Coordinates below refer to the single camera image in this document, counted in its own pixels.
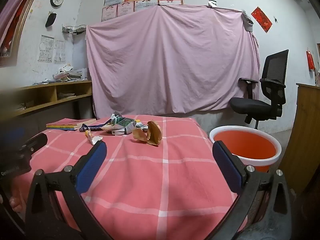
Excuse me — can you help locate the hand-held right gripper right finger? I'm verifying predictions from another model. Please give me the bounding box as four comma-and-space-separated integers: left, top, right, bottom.
210, 141, 293, 240

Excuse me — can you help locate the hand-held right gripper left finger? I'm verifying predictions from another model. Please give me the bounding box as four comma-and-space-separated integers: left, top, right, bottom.
24, 141, 113, 240

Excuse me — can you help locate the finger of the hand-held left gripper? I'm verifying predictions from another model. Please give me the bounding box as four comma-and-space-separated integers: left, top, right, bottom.
22, 133, 48, 154
0, 127, 25, 145

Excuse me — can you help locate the torn white paper piece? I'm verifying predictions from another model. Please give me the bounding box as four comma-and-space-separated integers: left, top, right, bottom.
85, 129, 103, 145

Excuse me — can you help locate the orange plastic bucket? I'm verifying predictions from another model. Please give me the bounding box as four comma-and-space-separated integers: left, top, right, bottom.
209, 125, 282, 173

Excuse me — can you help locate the blue white strip wrapper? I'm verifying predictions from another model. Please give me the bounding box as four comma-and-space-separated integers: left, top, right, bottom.
79, 121, 113, 132

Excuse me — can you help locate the white sachet with blue label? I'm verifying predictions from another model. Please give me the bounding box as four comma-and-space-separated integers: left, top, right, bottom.
111, 122, 147, 136

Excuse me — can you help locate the brown paper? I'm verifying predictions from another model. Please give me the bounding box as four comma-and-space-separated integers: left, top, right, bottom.
132, 121, 162, 146

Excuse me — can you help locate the person's left hand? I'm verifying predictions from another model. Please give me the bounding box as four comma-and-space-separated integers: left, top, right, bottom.
9, 176, 32, 213

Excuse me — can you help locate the yellow book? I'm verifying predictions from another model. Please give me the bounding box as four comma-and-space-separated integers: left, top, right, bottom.
46, 124, 84, 129

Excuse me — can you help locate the pink book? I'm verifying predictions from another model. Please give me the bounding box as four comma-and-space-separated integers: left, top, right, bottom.
46, 118, 97, 127

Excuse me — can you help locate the wooden shelf desk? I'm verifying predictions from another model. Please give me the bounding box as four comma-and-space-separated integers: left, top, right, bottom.
0, 80, 93, 118

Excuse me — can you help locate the pink checkered blanket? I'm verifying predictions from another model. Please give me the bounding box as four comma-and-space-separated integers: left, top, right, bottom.
12, 115, 248, 235

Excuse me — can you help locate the black office chair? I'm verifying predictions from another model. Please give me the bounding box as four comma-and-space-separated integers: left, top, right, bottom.
229, 49, 289, 130

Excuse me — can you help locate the pile of papers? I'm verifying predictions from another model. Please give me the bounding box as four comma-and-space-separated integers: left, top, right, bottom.
32, 65, 78, 84

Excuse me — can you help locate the white cardboard box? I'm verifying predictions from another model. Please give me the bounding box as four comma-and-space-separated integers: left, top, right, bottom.
71, 68, 92, 80

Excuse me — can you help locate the wooden cabinet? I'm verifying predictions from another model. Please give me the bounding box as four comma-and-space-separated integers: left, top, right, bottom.
277, 82, 320, 195

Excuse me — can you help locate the wooden framed mirror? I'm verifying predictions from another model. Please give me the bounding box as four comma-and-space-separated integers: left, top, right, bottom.
0, 0, 44, 67

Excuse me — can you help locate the pink hanging cloth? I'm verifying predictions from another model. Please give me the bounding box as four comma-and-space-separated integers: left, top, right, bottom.
86, 4, 260, 119

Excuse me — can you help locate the red hanging ornament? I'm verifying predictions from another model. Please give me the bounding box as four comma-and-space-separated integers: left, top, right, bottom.
306, 50, 315, 71

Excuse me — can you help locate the grey clip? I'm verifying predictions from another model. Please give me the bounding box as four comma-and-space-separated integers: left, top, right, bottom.
242, 10, 254, 32

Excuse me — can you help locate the large printed wall sheet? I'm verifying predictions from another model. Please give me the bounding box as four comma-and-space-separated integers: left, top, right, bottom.
38, 35, 55, 63

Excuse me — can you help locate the small printed wall sheet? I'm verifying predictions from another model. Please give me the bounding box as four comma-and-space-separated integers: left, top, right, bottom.
54, 40, 66, 64

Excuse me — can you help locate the wire wall rack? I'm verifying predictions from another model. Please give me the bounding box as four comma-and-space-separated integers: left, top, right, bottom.
62, 24, 87, 35

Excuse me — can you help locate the black brush on wall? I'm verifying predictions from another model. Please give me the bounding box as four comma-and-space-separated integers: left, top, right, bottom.
45, 11, 57, 27

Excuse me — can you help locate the red paper wall decoration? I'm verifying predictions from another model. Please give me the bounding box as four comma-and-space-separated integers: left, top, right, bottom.
251, 6, 273, 33

